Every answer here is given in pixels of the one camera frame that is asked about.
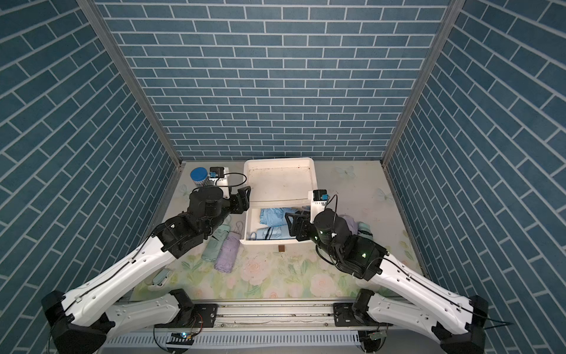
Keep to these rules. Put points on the mint green folded umbrella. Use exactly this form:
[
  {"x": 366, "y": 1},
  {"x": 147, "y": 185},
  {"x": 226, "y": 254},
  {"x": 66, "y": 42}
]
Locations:
[
  {"x": 215, "y": 242},
  {"x": 364, "y": 230}
]

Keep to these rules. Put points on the white pull-out drawer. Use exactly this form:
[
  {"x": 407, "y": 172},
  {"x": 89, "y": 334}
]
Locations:
[{"x": 252, "y": 224}]

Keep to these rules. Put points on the metal corner frame post left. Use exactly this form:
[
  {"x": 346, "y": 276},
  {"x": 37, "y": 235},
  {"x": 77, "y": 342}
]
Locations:
[{"x": 98, "y": 24}]

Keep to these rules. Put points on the metal linear rail base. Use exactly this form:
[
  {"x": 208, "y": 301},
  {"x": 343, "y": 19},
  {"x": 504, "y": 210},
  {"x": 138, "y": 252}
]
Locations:
[{"x": 240, "y": 325}]

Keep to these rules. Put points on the blue-lid clear straw canister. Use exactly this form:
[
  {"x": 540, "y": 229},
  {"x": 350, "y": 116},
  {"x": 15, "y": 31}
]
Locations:
[{"x": 200, "y": 176}]

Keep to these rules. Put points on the light blue umbrella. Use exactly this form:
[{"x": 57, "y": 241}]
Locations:
[
  {"x": 273, "y": 217},
  {"x": 271, "y": 233}
]

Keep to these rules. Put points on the green circuit board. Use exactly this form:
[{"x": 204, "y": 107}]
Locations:
[{"x": 182, "y": 338}]

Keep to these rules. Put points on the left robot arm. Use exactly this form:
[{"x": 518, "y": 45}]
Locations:
[{"x": 83, "y": 319}]

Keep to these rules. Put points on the white plastic drawer cabinet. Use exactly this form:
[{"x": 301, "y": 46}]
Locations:
[{"x": 280, "y": 182}]

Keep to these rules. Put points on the metal corner frame post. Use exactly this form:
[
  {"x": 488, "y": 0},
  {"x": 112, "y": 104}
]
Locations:
[
  {"x": 98, "y": 24},
  {"x": 448, "y": 21}
]

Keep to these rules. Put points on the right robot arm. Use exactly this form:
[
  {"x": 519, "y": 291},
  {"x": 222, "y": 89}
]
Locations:
[{"x": 453, "y": 321}]

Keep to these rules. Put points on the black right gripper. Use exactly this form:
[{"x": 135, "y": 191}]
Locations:
[{"x": 301, "y": 219}]

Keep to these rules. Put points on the mint green folded umbrella right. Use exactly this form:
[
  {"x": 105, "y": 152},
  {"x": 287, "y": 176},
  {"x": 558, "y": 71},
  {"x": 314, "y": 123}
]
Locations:
[{"x": 364, "y": 230}]

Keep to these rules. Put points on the metal corner frame post right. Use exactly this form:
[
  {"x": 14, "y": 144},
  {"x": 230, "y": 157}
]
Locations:
[{"x": 448, "y": 21}]

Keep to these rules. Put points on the floral table mat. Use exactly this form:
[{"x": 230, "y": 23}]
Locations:
[{"x": 259, "y": 273}]

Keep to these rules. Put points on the mint green folded umbrella left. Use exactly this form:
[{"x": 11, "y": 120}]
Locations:
[{"x": 215, "y": 242}]

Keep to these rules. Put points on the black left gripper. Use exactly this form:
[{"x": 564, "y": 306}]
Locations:
[{"x": 240, "y": 197}]

